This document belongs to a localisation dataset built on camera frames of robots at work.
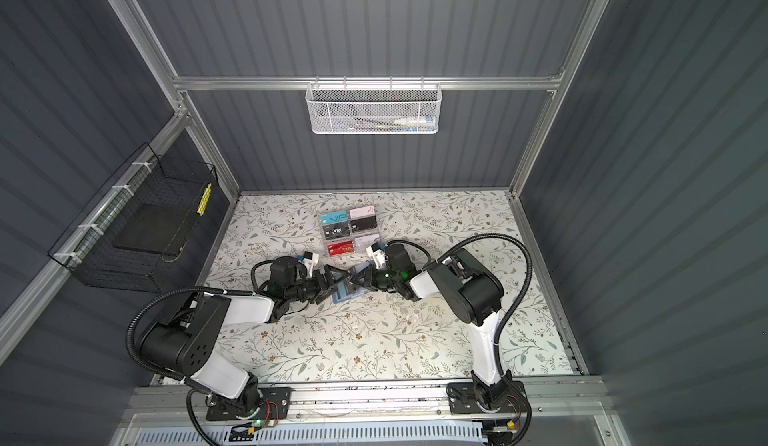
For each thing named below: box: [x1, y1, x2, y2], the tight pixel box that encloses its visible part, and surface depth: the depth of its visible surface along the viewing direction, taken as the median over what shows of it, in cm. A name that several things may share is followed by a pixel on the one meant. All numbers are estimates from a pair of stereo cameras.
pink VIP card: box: [349, 206, 376, 221], surface depth 104 cm
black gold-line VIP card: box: [350, 216, 377, 231], surface depth 104 cm
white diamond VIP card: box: [354, 233, 380, 251], surface depth 104 cm
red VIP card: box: [327, 240, 354, 256], surface depth 103 cm
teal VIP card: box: [320, 210, 348, 226], surface depth 101 cm
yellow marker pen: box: [197, 183, 213, 217], surface depth 84 cm
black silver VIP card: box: [322, 223, 351, 240], surface depth 101 cm
